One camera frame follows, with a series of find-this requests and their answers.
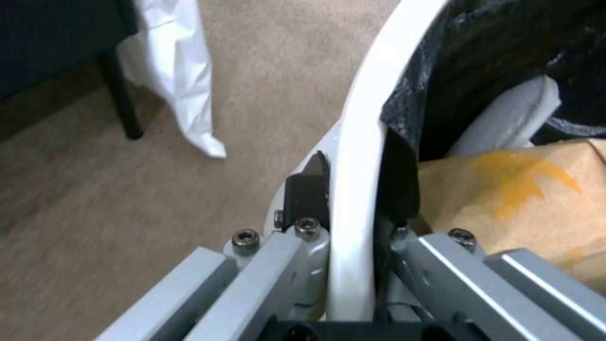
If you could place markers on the white hanging sheet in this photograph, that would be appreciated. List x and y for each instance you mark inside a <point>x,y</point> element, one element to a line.
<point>180,71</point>

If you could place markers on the dark bed frame with leg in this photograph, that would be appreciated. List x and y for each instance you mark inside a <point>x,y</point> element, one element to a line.
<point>57,49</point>

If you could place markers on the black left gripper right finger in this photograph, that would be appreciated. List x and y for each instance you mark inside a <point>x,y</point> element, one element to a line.
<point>454,277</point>

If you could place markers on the brown paper bag yellow print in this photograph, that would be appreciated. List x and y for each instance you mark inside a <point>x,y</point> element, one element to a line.
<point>516,199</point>

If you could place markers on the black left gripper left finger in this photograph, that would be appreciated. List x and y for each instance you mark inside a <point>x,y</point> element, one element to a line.
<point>265,270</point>

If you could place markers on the black bin liner bag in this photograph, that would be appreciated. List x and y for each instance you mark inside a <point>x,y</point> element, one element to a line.
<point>492,49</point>

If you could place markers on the white plastic trash bin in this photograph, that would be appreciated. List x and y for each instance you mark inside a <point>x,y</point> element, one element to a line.
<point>355,149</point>

